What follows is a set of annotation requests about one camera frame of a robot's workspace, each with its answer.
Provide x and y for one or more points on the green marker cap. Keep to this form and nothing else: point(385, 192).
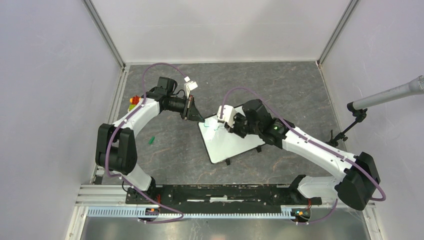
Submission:
point(152, 139)

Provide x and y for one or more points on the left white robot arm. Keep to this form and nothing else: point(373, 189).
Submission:
point(116, 149)

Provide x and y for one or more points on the grey microphone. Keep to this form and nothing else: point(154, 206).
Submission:
point(414, 87)

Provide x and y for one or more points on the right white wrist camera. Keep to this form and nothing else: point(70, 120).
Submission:
point(226, 114)

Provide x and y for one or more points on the small whiteboard with stand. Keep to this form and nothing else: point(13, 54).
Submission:
point(221, 145)

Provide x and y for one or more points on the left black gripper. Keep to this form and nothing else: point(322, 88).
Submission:
point(194, 114)

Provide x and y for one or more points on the black microphone stand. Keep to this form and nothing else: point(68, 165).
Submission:
point(360, 115)

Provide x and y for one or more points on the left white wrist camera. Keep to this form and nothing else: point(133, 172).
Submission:
point(189, 85)

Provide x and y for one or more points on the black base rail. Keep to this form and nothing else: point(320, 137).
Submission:
point(227, 198)

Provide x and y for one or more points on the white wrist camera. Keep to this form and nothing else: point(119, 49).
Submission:
point(226, 114)
point(189, 85)

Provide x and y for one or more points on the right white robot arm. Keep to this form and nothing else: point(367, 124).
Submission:
point(354, 178)

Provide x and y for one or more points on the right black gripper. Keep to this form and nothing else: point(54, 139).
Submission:
point(234, 129)

